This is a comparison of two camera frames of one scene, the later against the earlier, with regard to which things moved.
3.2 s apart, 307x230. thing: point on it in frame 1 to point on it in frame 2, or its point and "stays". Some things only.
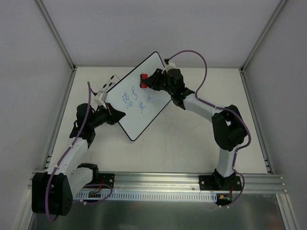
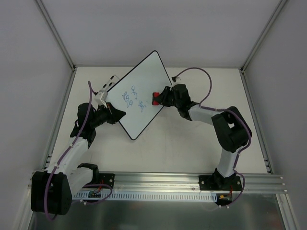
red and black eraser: [143, 77] to [155, 100]
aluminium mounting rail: [184, 182] stays
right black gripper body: [160, 80] to [169, 96]
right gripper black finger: [154, 86] to [164, 102]
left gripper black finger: [114, 115] stays
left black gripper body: [109, 115] stays
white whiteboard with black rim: [141, 106] stays
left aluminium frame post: [57, 34] stays
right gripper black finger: [156, 75] to [166, 94]
